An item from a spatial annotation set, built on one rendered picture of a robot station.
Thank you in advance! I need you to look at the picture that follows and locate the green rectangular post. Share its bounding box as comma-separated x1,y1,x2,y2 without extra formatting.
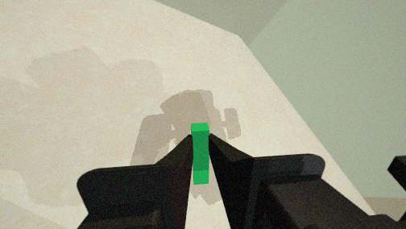
191,123,209,185

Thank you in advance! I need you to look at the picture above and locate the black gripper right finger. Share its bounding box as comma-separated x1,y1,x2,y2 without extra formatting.
209,133,325,229

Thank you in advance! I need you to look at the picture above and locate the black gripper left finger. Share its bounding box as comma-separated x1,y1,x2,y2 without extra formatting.
77,135,193,229

